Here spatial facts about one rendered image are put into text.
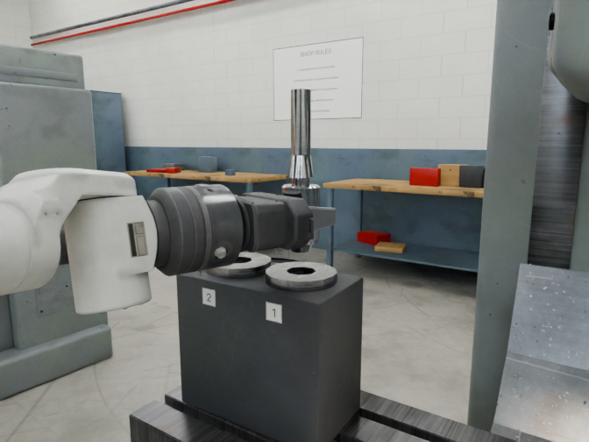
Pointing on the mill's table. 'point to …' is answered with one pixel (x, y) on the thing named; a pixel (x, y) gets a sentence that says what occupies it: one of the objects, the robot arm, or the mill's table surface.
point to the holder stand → (273, 345)
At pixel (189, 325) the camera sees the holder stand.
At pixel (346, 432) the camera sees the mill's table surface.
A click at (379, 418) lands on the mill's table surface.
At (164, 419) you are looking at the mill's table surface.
